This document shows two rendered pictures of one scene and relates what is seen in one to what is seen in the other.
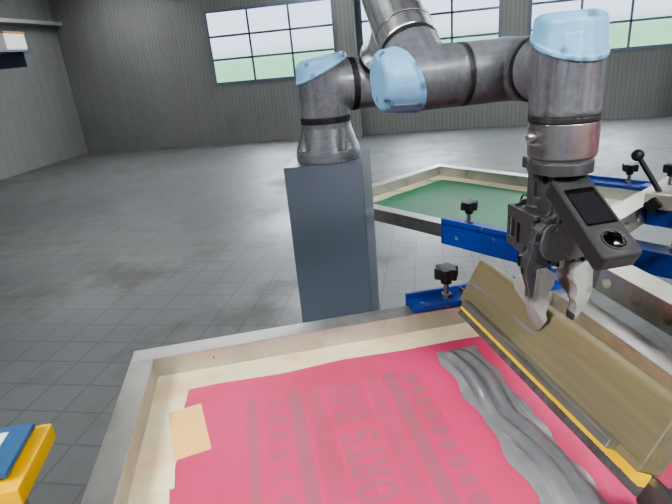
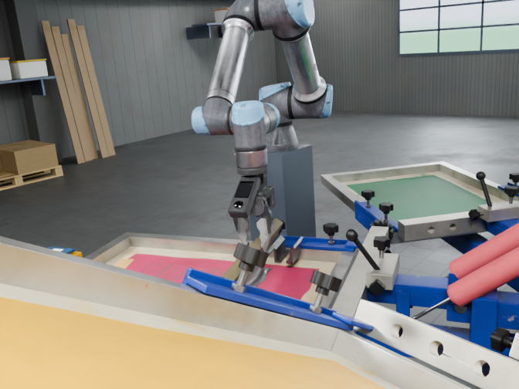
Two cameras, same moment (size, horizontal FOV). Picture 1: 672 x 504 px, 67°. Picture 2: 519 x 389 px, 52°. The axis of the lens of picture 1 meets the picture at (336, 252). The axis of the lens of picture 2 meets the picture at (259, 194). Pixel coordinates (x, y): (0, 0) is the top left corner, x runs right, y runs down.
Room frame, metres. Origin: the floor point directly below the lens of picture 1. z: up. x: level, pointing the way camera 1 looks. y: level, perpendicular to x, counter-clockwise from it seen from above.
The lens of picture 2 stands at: (-0.51, -0.91, 1.58)
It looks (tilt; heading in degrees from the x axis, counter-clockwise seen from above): 16 degrees down; 30
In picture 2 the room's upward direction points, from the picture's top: 4 degrees counter-clockwise
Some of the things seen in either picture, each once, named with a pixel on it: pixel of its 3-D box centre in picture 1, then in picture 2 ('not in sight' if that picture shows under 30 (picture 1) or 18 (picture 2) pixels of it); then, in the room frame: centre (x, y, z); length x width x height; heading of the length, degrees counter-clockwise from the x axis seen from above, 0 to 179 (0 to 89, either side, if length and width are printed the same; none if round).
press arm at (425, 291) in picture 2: not in sight; (408, 289); (0.60, -0.63, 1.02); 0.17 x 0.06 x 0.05; 99
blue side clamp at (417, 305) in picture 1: (487, 302); (305, 250); (0.83, -0.27, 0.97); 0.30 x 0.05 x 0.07; 99
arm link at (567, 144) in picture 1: (559, 141); (250, 158); (0.57, -0.26, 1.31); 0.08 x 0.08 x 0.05
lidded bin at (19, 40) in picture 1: (5, 41); (229, 15); (8.68, 4.83, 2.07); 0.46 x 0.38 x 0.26; 169
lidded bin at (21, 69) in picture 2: not in sight; (27, 69); (4.58, 5.63, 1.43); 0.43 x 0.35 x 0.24; 169
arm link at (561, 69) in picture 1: (565, 67); (249, 125); (0.57, -0.27, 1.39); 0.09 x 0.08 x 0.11; 11
